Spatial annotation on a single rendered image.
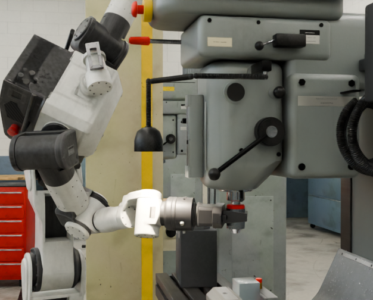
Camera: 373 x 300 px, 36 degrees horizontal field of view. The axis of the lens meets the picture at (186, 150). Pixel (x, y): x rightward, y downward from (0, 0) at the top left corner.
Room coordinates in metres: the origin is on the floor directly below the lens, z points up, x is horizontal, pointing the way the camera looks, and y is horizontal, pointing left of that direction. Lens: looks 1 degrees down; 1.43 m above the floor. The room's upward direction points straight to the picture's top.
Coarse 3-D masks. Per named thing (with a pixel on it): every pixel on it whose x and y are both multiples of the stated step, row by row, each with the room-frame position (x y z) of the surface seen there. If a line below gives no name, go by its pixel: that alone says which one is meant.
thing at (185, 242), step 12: (204, 228) 1.92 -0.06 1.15; (180, 240) 1.91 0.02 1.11; (192, 240) 1.89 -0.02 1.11; (204, 240) 1.90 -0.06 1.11; (216, 240) 1.90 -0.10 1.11; (180, 252) 1.91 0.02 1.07; (192, 252) 1.89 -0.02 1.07; (204, 252) 1.90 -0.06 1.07; (216, 252) 1.90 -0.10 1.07; (180, 264) 1.91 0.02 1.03; (192, 264) 1.89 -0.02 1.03; (204, 264) 1.90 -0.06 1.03; (216, 264) 1.90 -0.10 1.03; (180, 276) 1.91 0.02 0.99; (192, 276) 1.89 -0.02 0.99; (204, 276) 1.90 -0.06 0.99; (216, 276) 1.90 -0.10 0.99
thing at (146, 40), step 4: (148, 36) 1.55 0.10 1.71; (132, 40) 1.54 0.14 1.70; (136, 40) 1.54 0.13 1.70; (140, 40) 1.54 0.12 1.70; (144, 40) 1.54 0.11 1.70; (148, 40) 1.54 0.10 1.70; (152, 40) 1.55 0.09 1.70; (156, 40) 1.55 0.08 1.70; (160, 40) 1.56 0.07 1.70; (164, 40) 1.56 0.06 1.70; (168, 40) 1.56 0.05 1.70; (172, 40) 1.56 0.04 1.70; (176, 40) 1.57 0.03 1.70; (180, 40) 1.57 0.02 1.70; (136, 44) 1.55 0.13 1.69; (140, 44) 1.55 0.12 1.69; (144, 44) 1.55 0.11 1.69; (148, 44) 1.55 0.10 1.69; (180, 44) 1.57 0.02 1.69
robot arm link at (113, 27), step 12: (108, 12) 1.79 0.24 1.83; (96, 24) 1.73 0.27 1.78; (108, 24) 1.76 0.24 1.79; (120, 24) 1.78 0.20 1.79; (96, 36) 1.73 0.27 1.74; (108, 36) 1.75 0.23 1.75; (120, 36) 1.78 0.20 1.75; (108, 48) 1.75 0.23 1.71; (120, 48) 1.77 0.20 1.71; (108, 60) 1.78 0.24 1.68
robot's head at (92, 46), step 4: (88, 44) 1.55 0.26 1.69; (92, 44) 1.55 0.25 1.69; (96, 44) 1.55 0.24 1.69; (88, 48) 1.54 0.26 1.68; (92, 48) 1.55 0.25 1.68; (96, 48) 1.55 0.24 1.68; (88, 52) 1.54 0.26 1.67; (100, 52) 1.54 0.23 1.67; (88, 56) 1.53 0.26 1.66; (100, 56) 1.53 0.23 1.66; (88, 60) 1.52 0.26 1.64; (100, 60) 1.53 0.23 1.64; (100, 64) 1.52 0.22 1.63; (92, 68) 1.51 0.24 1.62; (96, 68) 1.52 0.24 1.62; (100, 68) 1.52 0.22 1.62
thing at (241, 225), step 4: (244, 208) 1.49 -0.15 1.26; (244, 212) 1.49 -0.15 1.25; (228, 224) 1.49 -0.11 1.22; (232, 224) 1.48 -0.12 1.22; (236, 224) 1.48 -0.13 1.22; (240, 224) 1.48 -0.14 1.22; (244, 224) 1.49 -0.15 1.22; (228, 228) 1.49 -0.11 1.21; (232, 228) 1.48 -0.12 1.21; (236, 228) 1.48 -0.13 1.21; (240, 228) 1.48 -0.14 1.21
